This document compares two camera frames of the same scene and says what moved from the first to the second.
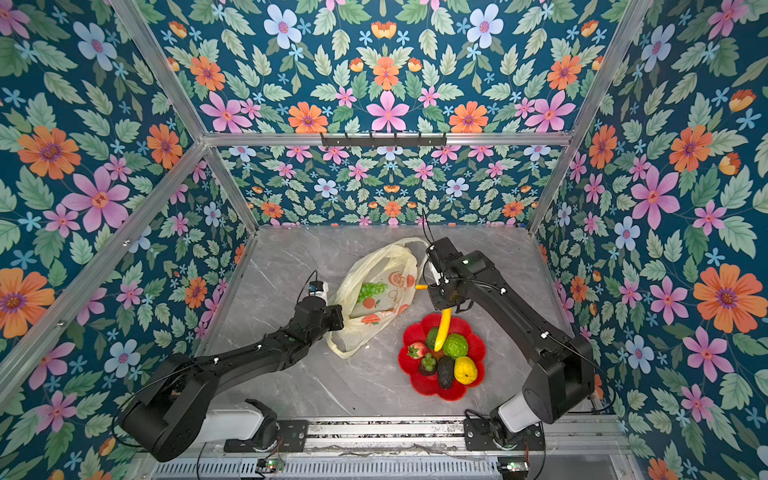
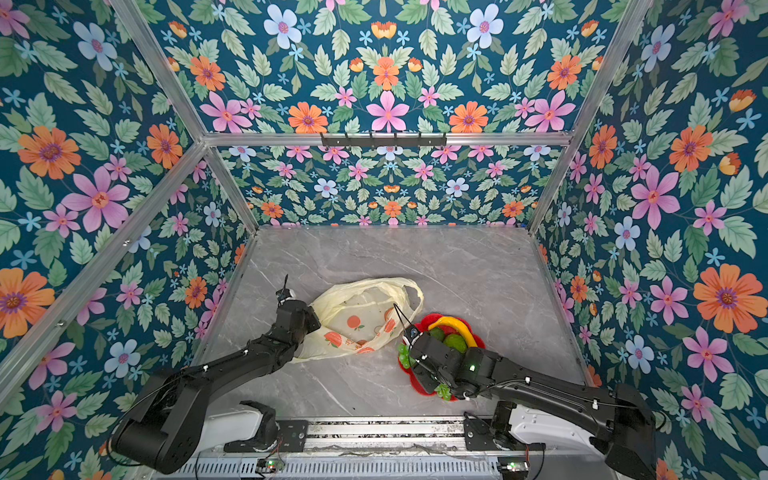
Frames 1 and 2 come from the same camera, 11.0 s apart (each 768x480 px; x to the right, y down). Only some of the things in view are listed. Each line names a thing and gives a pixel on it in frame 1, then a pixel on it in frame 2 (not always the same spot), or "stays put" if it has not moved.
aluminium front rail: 430,436 stays put
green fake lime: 455,345 stays put
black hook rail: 384,142 stays put
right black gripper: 436,299 -> 420,377
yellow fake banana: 444,323 -> 450,321
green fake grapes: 368,290 -> 407,362
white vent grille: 343,469 stays put
